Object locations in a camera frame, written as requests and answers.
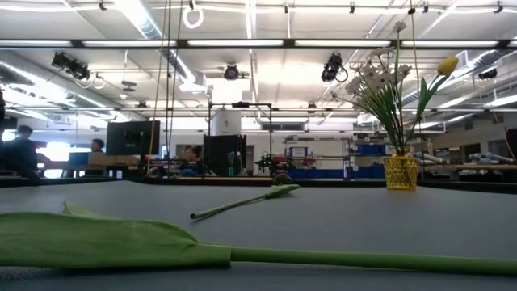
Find white artificial flower bunch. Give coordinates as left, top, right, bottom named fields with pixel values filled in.
left=330, top=20, right=415, bottom=157

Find yellow artificial tulip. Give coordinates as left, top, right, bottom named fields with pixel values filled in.
left=0, top=200, right=517, bottom=278
left=406, top=55, right=460, bottom=155

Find yellow textured glass vase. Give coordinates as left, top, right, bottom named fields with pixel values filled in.
left=382, top=155, right=420, bottom=192

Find black computer monitor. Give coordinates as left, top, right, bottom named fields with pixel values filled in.
left=106, top=120, right=162, bottom=157
left=203, top=134, right=247, bottom=177

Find white cylindrical tank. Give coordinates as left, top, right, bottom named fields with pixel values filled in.
left=212, top=111, right=242, bottom=137

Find dark purple artificial tulip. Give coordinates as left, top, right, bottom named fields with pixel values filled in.
left=189, top=172, right=301, bottom=221

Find blue storage bins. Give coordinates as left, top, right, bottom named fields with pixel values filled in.
left=287, top=144, right=387, bottom=179

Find black background rig frame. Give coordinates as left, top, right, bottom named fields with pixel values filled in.
left=207, top=102, right=273, bottom=163

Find black hanging camera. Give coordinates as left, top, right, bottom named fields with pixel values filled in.
left=321, top=52, right=349, bottom=84
left=223, top=63, right=240, bottom=81
left=51, top=51, right=91, bottom=81

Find black hanging cable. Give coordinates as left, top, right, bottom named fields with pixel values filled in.
left=165, top=0, right=183, bottom=175

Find yellow hanging cable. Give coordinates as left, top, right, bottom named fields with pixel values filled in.
left=146, top=0, right=169, bottom=175

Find white coiled cable ring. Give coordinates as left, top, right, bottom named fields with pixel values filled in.
left=183, top=4, right=205, bottom=30

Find black aluminium table frame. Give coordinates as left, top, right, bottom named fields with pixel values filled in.
left=0, top=174, right=517, bottom=195

